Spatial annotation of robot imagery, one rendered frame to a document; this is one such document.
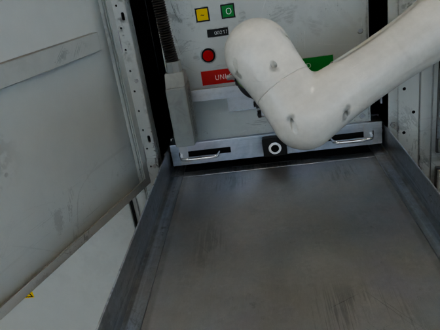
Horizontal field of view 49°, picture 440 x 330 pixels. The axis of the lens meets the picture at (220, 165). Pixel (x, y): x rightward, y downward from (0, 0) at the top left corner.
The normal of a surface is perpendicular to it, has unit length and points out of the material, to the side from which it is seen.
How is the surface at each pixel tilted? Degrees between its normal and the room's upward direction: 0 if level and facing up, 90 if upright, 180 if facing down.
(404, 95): 90
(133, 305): 0
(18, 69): 90
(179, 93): 90
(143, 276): 0
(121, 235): 90
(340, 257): 0
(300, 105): 57
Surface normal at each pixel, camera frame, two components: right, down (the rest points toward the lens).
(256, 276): -0.14, -0.91
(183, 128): -0.05, 0.40
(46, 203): 0.92, 0.03
